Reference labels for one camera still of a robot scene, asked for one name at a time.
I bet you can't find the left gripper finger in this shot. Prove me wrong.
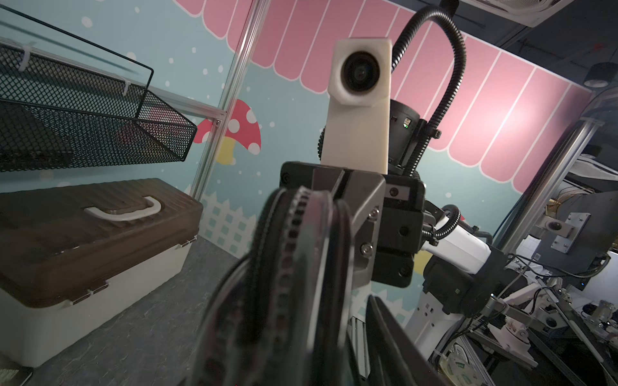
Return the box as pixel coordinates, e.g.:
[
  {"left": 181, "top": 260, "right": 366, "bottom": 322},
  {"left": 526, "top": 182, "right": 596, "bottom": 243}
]
[{"left": 365, "top": 295, "right": 444, "bottom": 386}]

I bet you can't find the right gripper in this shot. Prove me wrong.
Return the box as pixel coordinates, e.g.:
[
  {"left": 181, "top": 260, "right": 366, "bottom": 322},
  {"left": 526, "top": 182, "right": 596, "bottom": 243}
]
[{"left": 280, "top": 162, "right": 426, "bottom": 289}]

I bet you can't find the black round pouch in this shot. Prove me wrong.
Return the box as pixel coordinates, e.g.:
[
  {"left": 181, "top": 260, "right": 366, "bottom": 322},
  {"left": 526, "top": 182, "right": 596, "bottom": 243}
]
[{"left": 185, "top": 188, "right": 353, "bottom": 385}]

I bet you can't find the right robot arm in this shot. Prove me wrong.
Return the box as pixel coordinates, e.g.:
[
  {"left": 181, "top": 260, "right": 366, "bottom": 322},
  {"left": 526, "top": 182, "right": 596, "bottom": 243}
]
[{"left": 267, "top": 1, "right": 536, "bottom": 231}]

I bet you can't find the ceiling air conditioner vent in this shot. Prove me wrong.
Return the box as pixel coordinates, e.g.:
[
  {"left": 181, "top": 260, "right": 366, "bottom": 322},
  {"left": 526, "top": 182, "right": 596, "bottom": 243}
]
[{"left": 463, "top": 0, "right": 573, "bottom": 28}]

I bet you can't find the black ceiling spotlight right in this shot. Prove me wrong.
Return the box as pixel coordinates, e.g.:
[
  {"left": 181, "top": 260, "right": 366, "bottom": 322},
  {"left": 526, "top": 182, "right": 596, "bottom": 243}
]
[{"left": 584, "top": 62, "right": 618, "bottom": 88}]

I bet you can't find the brown lidded storage box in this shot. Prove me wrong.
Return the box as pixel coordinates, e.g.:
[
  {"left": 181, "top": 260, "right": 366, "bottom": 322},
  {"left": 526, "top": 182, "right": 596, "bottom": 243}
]
[{"left": 1, "top": 179, "right": 203, "bottom": 368}]

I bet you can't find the black box in basket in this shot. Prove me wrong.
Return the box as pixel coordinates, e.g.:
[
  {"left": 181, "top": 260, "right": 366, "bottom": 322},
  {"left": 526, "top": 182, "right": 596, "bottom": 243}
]
[{"left": 1, "top": 102, "right": 73, "bottom": 172}]

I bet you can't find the black mesh wall basket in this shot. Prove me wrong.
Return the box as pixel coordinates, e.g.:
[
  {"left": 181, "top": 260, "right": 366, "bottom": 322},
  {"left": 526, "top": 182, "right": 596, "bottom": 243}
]
[{"left": 1, "top": 38, "right": 197, "bottom": 169}]

